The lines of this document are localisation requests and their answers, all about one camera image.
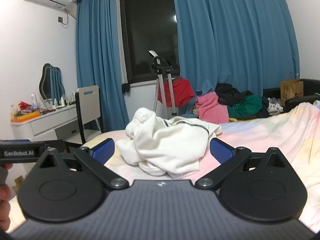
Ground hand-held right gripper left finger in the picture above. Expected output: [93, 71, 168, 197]
[36, 138, 130, 190]

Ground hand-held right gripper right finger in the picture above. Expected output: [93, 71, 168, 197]
[194, 138, 289, 190]

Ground white pants with striped trim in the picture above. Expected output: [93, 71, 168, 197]
[116, 107, 222, 179]

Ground black clothes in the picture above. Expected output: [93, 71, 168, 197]
[215, 83, 253, 107]

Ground person's left hand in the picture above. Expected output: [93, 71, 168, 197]
[0, 184, 12, 230]

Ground orange box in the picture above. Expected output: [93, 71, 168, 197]
[10, 111, 41, 123]

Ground white dressing table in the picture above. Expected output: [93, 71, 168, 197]
[10, 104, 81, 145]

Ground pink garment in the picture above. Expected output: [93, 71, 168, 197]
[195, 92, 229, 124]

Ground grey and black chair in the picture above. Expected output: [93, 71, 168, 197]
[47, 85, 102, 153]

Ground pastel patterned bed cover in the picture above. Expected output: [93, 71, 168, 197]
[81, 102, 320, 233]

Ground green garment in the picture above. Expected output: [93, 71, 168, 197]
[227, 95, 270, 119]

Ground blue denim garment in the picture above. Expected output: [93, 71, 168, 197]
[179, 97, 198, 117]

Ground white patterned cloth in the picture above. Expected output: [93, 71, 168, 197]
[267, 97, 284, 114]

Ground red garment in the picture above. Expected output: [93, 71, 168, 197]
[157, 78, 196, 107]

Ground wavy framed mirror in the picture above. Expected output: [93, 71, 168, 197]
[37, 63, 66, 101]

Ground standing garment steamer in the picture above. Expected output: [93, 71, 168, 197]
[149, 50, 179, 117]

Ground blue curtain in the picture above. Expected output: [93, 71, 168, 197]
[76, 0, 127, 133]
[169, 0, 300, 98]

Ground brown paper bag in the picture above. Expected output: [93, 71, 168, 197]
[280, 73, 304, 107]

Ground black sofa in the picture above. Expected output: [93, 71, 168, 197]
[262, 79, 320, 113]

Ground dark window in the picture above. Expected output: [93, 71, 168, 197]
[119, 0, 181, 84]

